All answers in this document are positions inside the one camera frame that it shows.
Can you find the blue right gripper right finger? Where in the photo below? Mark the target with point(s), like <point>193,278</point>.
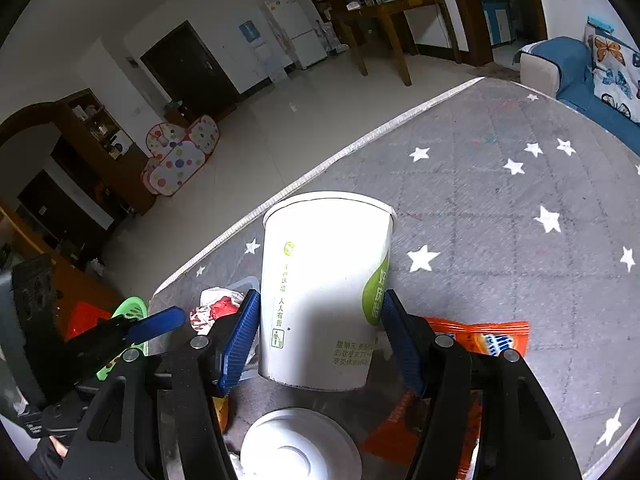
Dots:
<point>406,334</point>

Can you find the white paper cup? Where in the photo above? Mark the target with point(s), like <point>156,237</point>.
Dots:
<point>324,272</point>

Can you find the orange snack wrapper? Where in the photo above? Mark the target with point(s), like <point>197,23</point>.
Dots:
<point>450,407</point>

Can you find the butterfly print pillow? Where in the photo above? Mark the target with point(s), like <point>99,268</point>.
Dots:
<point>615,71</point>

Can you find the grey star patterned tablecloth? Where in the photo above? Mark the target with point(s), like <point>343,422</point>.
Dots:
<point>514,207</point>

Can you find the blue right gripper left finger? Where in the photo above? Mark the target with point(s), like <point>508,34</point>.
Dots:
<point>239,343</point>

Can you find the white refrigerator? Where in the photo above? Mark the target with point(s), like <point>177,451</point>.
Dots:
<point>294,31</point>

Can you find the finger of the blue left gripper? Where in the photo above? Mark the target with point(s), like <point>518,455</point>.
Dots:
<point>156,325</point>

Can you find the water dispenser with bottle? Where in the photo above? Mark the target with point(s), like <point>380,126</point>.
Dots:
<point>271,63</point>

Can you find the blue and white sofa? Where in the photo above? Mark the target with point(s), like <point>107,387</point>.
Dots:
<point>562,68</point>

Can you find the red white snack bag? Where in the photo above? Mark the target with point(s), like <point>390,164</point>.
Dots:
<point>216,303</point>

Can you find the dark wooden shelf cabinet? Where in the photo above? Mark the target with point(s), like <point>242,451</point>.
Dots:
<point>106,147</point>

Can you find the red plastic stool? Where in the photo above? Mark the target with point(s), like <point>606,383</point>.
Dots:
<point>83,317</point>

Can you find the polka dot play tent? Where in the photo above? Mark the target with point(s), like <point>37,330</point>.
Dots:
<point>177,154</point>

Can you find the white round plastic lid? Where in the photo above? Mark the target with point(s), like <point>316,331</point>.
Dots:
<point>296,443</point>

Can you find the dark wooden door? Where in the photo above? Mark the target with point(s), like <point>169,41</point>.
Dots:
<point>188,72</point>

